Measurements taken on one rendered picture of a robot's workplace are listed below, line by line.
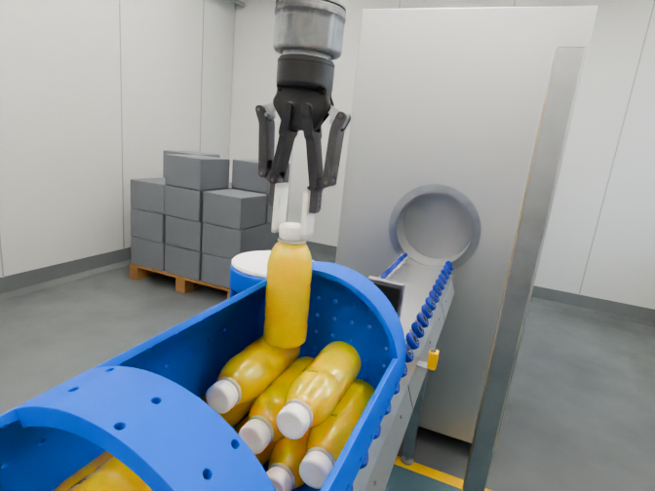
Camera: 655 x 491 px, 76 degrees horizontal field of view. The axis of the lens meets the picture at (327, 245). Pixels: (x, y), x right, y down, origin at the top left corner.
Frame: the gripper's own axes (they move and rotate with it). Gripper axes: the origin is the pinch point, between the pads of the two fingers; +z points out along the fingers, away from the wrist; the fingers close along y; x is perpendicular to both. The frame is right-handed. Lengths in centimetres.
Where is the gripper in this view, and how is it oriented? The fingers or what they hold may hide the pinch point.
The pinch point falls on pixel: (293, 210)
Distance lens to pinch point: 60.3
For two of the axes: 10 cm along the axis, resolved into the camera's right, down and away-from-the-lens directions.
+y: -9.2, -1.8, 3.4
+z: -1.0, 9.6, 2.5
